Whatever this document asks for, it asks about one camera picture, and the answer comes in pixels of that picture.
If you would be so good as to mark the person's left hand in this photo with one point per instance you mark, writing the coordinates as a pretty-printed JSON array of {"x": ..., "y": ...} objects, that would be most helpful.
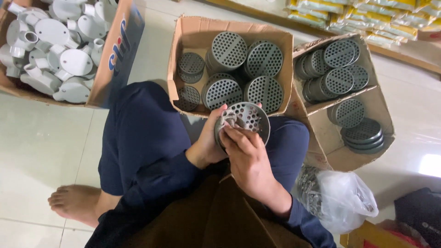
[{"x": 206, "y": 141}]

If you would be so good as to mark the person's right hand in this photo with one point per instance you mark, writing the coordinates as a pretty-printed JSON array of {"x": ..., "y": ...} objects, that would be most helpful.
[{"x": 249, "y": 165}]

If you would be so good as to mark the grey cleaning rag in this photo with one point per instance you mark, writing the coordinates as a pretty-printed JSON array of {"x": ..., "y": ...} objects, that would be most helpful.
[{"x": 230, "y": 119}]

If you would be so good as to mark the grey perforated round strainer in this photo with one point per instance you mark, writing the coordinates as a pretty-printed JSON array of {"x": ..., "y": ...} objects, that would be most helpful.
[{"x": 256, "y": 122}]

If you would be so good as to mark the heap of small metal pieces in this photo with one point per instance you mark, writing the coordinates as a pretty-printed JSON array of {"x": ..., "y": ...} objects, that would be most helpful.
[{"x": 307, "y": 187}]

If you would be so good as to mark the person's navy trousers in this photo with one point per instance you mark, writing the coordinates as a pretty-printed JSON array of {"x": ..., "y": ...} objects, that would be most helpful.
[{"x": 144, "y": 131}]

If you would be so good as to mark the person's brown garment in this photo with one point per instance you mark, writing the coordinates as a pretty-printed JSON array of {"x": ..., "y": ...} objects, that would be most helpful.
[{"x": 213, "y": 220}]

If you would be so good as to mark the divided brown cardboard box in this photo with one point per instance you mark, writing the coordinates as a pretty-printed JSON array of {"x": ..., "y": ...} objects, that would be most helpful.
[{"x": 330, "y": 156}]

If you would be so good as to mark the pile of grey perforated strainers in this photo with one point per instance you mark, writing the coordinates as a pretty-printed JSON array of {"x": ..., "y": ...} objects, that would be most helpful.
[
  {"x": 229, "y": 50},
  {"x": 339, "y": 53}
]

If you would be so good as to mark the white plastic bag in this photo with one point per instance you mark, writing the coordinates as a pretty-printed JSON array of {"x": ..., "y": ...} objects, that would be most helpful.
[{"x": 344, "y": 201}]

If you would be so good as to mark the open brown cardboard box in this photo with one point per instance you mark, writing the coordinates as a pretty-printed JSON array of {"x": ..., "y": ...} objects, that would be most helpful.
[{"x": 196, "y": 34}]

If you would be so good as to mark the blue printed cardboard box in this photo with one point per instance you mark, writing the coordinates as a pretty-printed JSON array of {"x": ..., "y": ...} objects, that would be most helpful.
[{"x": 120, "y": 55}]

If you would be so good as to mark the yellow carton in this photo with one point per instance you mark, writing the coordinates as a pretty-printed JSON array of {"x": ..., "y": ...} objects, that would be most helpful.
[{"x": 363, "y": 238}]

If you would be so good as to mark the person's bare foot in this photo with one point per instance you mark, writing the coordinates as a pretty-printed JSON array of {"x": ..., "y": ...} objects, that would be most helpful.
[{"x": 75, "y": 203}]

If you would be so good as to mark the red plastic packet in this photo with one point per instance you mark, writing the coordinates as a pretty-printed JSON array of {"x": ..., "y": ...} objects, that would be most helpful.
[{"x": 408, "y": 240}]

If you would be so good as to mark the black bag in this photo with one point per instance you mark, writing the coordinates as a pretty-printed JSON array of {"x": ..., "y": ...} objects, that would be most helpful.
[{"x": 420, "y": 213}]

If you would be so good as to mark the heap of white pipe fittings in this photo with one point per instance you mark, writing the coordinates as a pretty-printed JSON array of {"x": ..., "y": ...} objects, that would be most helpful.
[{"x": 51, "y": 31}]

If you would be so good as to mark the stack of yellow packets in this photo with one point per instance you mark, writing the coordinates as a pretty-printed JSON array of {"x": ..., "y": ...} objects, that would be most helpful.
[{"x": 379, "y": 20}]

